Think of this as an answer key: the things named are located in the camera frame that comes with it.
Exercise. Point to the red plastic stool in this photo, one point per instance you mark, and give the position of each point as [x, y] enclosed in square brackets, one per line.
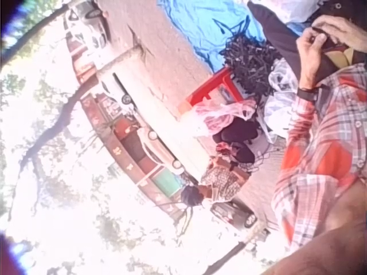
[209, 86]

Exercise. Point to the black wrist band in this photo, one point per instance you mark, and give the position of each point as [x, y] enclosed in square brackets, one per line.
[306, 94]

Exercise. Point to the dark grey car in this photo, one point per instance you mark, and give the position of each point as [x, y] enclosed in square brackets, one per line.
[235, 213]

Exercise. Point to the clear plastic bag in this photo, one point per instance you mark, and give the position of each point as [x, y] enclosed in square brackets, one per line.
[281, 86]

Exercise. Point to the person's right hand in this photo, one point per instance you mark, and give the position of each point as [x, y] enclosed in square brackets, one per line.
[347, 30]

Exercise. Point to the red boundary wall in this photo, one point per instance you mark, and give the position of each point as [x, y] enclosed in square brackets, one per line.
[120, 143]

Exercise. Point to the person's right fingers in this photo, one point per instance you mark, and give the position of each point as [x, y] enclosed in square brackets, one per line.
[327, 22]

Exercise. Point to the person's left hand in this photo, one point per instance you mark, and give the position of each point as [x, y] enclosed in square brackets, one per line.
[309, 66]

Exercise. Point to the tree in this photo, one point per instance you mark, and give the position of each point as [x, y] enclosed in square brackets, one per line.
[54, 126]

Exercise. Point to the tan leather piece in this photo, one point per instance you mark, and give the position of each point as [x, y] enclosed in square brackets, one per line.
[341, 56]

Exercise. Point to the blue tarp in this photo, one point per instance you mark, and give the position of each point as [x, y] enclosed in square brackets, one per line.
[200, 28]

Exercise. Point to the green gate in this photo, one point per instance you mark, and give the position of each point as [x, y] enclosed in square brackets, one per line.
[166, 182]

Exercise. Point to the white car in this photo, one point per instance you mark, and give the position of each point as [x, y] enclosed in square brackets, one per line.
[160, 151]
[91, 25]
[120, 96]

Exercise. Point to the pink striped plastic bag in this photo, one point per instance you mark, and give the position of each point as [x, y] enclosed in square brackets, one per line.
[218, 114]

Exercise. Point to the white plastic sack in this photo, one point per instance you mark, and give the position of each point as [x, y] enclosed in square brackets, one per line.
[298, 10]

